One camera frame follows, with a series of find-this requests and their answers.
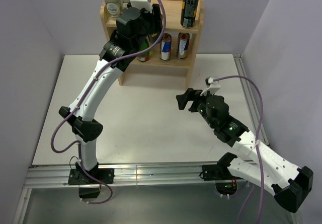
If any aluminium rail right side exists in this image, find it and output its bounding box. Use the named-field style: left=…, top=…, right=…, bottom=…
left=233, top=54, right=270, bottom=147

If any silver blue energy can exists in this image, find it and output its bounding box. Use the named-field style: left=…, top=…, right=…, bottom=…
left=177, top=33, right=190, bottom=60
left=160, top=33, right=172, bottom=61

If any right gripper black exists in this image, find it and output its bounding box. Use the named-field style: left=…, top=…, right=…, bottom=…
left=176, top=88, right=216, bottom=128

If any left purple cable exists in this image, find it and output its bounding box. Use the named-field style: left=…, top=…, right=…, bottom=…
left=51, top=0, right=167, bottom=205

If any aluminium rail front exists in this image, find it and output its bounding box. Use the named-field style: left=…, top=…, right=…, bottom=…
left=14, top=163, right=251, bottom=223

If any green glass bottle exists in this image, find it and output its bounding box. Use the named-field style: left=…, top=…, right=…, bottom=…
left=136, top=38, right=150, bottom=62

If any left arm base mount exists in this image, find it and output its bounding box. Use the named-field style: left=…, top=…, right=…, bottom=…
left=68, top=165, right=114, bottom=199

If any aluminium rail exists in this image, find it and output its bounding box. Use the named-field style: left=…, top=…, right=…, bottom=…
left=233, top=54, right=270, bottom=147
left=14, top=163, right=251, bottom=223

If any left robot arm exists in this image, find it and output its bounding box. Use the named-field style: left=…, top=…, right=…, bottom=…
left=59, top=4, right=166, bottom=183

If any black can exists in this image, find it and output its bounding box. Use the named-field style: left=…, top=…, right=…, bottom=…
left=181, top=0, right=199, bottom=28

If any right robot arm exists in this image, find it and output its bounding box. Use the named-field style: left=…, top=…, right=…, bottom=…
left=176, top=88, right=313, bottom=213

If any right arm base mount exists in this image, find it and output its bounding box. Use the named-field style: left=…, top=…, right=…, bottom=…
left=199, top=164, right=249, bottom=199

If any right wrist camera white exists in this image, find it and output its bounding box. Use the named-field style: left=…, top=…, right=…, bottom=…
left=200, top=77, right=221, bottom=96

